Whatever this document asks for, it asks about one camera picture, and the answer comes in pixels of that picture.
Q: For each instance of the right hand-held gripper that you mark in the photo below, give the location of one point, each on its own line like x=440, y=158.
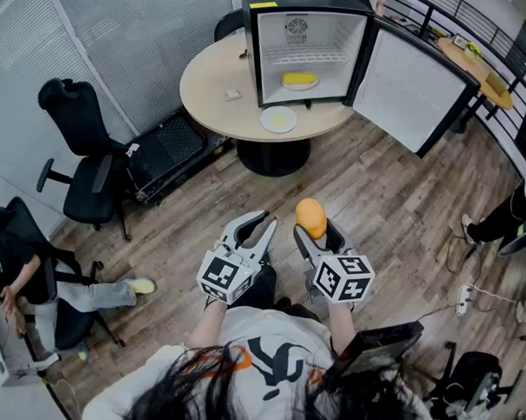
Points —
x=342, y=278

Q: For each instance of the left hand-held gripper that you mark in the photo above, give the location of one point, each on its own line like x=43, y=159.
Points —
x=225, y=275

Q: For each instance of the orange oval food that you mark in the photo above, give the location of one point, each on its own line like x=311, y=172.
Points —
x=311, y=217

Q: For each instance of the pale yellow food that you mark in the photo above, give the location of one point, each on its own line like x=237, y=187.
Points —
x=280, y=119

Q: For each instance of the yellow block food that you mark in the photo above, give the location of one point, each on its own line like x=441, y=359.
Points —
x=299, y=78

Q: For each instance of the black mini fridge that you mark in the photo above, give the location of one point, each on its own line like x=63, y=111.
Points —
x=407, y=85

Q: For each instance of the person's left forearm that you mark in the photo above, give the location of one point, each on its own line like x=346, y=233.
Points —
x=208, y=326

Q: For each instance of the person's right forearm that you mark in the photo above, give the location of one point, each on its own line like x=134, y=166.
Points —
x=341, y=328

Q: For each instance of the small black fridge latch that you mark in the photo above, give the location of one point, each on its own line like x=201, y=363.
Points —
x=308, y=104

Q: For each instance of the person's black trousers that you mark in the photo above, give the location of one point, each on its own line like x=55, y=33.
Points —
x=255, y=291

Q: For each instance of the person's white printed shirt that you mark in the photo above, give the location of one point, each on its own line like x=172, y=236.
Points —
x=266, y=335

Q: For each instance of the white round plate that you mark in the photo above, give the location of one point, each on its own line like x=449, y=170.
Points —
x=266, y=126

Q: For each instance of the black platform cart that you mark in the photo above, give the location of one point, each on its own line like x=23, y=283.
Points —
x=170, y=148

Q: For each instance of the black flat panel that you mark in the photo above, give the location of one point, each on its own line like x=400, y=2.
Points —
x=379, y=345

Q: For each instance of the small white square packet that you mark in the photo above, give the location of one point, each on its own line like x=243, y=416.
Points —
x=233, y=95

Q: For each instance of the round wooden table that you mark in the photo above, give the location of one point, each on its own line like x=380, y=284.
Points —
x=215, y=98

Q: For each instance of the white power strip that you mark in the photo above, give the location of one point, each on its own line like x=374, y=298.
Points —
x=462, y=298

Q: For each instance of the beige plate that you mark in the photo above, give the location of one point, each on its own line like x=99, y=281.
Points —
x=305, y=87

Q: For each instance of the black office chair with headrest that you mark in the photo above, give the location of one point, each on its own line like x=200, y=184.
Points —
x=89, y=162

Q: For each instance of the small dark clip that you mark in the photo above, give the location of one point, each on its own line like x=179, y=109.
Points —
x=243, y=54

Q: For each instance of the black cluttered office chair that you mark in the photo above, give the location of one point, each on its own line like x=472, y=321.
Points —
x=473, y=379

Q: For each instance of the black chair backrest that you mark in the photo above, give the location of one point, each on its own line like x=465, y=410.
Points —
x=230, y=22

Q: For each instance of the small wooden table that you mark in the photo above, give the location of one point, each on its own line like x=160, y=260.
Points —
x=486, y=75

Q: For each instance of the black swivel chair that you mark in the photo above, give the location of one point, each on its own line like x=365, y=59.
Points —
x=14, y=220

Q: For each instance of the yellow flower pot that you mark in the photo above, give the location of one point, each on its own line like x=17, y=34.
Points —
x=472, y=50

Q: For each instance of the black metal railing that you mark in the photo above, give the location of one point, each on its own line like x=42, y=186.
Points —
x=505, y=45

